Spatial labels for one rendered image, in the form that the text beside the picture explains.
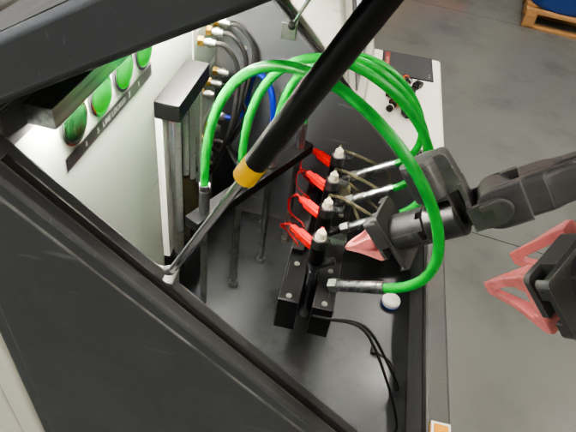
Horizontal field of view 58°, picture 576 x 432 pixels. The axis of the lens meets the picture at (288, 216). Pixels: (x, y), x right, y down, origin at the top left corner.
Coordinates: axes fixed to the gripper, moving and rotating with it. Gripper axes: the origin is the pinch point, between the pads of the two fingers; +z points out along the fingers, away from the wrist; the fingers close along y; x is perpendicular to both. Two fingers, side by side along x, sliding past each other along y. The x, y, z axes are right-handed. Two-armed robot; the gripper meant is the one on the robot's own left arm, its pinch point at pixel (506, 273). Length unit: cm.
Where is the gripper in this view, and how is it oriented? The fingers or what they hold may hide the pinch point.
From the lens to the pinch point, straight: 59.4
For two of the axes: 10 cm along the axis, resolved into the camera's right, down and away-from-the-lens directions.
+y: -7.1, 5.8, -4.0
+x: 5.3, 8.2, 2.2
